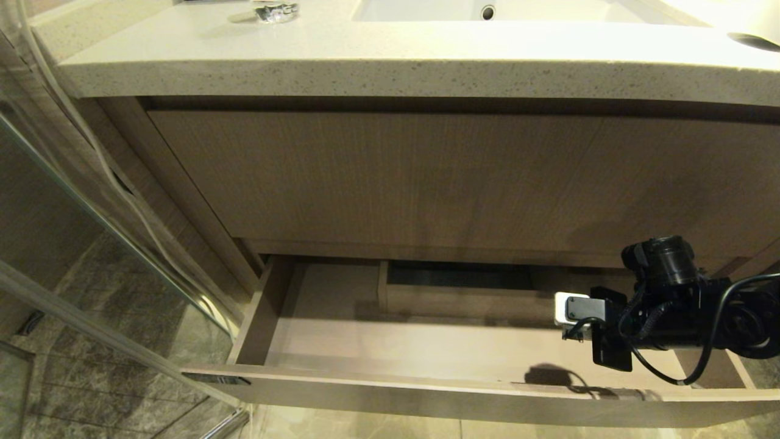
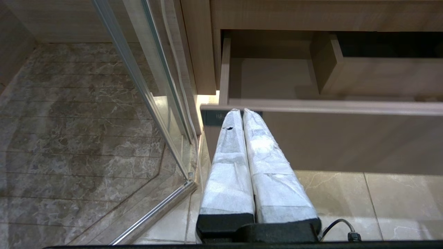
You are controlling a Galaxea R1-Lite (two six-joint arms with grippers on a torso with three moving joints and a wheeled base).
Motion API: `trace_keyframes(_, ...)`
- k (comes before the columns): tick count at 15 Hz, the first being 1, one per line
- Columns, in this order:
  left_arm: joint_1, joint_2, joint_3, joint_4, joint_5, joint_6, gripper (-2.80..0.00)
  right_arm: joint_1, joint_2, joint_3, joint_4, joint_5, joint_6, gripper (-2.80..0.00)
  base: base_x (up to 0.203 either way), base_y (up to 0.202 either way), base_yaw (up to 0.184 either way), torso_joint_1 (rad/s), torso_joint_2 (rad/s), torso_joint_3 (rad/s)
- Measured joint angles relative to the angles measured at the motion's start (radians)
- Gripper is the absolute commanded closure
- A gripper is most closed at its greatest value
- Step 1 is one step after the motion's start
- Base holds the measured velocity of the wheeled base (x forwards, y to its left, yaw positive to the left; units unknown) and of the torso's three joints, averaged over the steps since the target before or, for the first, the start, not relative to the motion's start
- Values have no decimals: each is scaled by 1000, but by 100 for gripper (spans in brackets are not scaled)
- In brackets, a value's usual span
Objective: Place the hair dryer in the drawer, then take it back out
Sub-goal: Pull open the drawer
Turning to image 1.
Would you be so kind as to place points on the light wooden pull-out drawer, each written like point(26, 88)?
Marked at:
point(396, 341)

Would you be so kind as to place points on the white hair dryer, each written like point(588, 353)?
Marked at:
point(755, 41)

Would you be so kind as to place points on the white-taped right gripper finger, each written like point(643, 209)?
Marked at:
point(576, 333)

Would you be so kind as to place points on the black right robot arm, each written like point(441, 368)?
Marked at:
point(755, 323)

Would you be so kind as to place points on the speckled beige stone countertop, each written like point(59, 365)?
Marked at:
point(365, 61)

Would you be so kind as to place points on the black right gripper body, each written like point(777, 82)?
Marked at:
point(664, 317)

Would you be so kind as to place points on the light wooden vanity cabinet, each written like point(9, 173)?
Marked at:
point(426, 183)

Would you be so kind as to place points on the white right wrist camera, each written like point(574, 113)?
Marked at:
point(573, 308)

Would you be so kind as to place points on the glass shower door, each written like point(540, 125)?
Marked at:
point(61, 274)

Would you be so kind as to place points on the white ceramic sink basin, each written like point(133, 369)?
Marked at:
point(426, 9)

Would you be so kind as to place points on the clear glass dish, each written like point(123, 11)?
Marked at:
point(277, 11)

